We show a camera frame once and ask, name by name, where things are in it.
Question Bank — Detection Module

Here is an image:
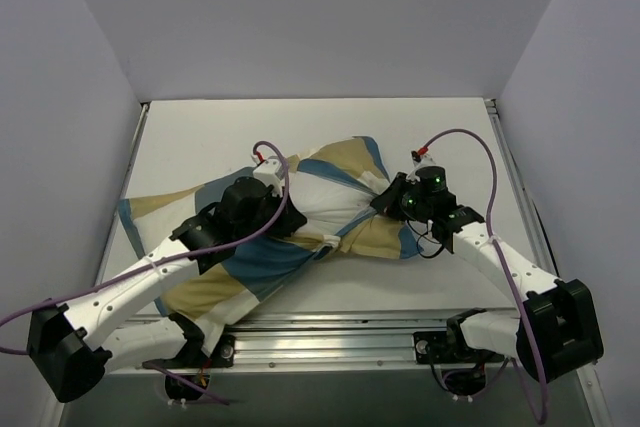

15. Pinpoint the white pillow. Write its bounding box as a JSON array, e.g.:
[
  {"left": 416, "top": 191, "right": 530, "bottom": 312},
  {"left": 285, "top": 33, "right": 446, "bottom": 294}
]
[{"left": 289, "top": 172, "right": 372, "bottom": 236}]

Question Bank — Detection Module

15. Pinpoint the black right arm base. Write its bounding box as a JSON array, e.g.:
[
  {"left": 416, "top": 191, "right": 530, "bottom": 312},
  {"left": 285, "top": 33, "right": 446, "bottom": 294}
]
[{"left": 430, "top": 361, "right": 489, "bottom": 397}]

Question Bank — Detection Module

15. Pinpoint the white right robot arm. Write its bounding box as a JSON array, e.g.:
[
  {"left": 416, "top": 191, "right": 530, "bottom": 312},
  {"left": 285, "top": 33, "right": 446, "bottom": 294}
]
[{"left": 371, "top": 166, "right": 604, "bottom": 382}]

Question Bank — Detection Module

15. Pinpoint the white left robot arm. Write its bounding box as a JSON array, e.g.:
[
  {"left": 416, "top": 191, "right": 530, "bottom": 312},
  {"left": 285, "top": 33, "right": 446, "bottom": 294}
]
[{"left": 26, "top": 172, "right": 306, "bottom": 403}]

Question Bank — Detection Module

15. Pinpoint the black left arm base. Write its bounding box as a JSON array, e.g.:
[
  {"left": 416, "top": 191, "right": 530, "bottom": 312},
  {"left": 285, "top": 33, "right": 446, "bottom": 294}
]
[{"left": 161, "top": 372, "right": 210, "bottom": 402}]

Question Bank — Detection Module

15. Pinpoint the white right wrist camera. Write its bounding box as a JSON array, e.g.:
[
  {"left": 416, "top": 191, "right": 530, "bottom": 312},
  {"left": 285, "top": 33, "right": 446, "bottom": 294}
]
[{"left": 407, "top": 147, "right": 436, "bottom": 181}]

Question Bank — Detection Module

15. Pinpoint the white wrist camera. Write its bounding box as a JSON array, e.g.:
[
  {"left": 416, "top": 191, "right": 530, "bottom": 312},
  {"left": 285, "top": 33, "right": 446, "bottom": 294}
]
[
  {"left": 407, "top": 147, "right": 436, "bottom": 181},
  {"left": 252, "top": 157, "right": 285, "bottom": 189}
]

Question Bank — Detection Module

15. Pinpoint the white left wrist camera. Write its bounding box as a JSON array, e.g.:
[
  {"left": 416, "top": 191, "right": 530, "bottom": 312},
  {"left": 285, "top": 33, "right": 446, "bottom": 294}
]
[{"left": 252, "top": 157, "right": 285, "bottom": 189}]

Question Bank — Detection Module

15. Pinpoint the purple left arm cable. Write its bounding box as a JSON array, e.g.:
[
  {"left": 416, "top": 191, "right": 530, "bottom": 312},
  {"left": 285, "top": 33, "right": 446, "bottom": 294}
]
[{"left": 0, "top": 139, "right": 290, "bottom": 356}]

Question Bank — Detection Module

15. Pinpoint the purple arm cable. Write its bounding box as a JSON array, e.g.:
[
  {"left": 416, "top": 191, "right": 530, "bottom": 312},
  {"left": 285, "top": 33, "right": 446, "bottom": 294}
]
[
  {"left": 0, "top": 139, "right": 290, "bottom": 356},
  {"left": 422, "top": 129, "right": 549, "bottom": 426}
]

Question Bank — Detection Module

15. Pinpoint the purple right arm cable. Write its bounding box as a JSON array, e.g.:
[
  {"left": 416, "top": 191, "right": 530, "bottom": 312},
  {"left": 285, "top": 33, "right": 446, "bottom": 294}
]
[{"left": 422, "top": 129, "right": 549, "bottom": 426}]

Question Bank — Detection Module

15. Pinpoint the aluminium table edge rail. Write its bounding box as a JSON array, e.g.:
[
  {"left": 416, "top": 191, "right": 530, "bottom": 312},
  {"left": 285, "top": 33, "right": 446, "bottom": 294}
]
[{"left": 484, "top": 99, "right": 559, "bottom": 276}]

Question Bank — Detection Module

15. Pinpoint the aluminium left edge rail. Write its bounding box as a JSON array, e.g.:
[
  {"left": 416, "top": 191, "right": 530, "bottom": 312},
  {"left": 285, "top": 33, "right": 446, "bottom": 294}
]
[{"left": 95, "top": 102, "right": 150, "bottom": 282}]

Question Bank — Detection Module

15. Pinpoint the aluminium front mounting rail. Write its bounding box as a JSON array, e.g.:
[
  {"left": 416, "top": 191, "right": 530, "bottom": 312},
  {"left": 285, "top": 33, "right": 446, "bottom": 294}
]
[{"left": 49, "top": 309, "right": 596, "bottom": 427}]

